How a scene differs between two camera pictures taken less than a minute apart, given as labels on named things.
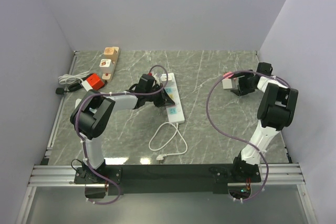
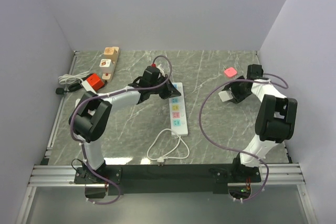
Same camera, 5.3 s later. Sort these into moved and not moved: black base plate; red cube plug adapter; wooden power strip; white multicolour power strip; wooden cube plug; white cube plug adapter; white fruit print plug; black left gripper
Moved: black left gripper; white multicolour power strip; white cube plug adapter
Not moved: wooden power strip; white fruit print plug; black base plate; red cube plug adapter; wooden cube plug
